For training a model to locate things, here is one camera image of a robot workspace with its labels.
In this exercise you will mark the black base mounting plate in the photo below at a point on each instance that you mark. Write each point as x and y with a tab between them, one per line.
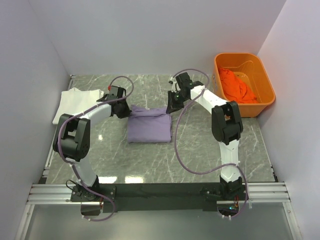
160	196

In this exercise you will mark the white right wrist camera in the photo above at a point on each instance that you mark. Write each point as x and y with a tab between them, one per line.
174	85

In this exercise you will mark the orange t shirt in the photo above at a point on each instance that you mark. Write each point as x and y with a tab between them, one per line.
235	89

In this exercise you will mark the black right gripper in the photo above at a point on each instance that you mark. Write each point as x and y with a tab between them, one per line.
172	106

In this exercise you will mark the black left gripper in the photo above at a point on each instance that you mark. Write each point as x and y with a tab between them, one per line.
126	112

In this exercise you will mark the folded white t shirt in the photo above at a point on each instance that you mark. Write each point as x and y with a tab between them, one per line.
74	101

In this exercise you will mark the orange plastic bin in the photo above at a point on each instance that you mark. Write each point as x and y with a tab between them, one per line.
250	70

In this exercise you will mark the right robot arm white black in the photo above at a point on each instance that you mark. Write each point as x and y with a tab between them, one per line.
226	127

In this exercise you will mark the purple t shirt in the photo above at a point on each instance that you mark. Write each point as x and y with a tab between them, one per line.
149	125

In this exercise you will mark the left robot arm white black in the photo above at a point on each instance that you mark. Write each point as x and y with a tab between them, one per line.
73	134

